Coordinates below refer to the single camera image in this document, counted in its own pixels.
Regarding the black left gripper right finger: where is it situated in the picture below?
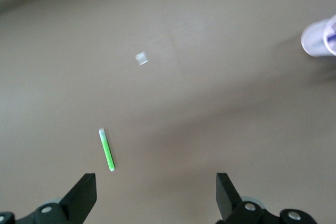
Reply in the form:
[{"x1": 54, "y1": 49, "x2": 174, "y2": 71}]
[{"x1": 215, "y1": 173, "x2": 317, "y2": 224}]

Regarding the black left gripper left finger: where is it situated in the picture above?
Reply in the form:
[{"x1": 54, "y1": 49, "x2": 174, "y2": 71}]
[{"x1": 0, "y1": 173, "x2": 98, "y2": 224}]

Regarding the pink pen holder cup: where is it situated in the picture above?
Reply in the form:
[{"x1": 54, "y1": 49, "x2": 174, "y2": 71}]
[{"x1": 300, "y1": 13, "x2": 336, "y2": 58}]

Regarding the green highlighter pen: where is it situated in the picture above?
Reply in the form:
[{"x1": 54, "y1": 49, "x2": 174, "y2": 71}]
[{"x1": 98, "y1": 128, "x2": 117, "y2": 173}]

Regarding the brown table cover sheet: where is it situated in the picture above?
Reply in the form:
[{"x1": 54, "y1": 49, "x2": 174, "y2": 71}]
[{"x1": 0, "y1": 0, "x2": 336, "y2": 224}]

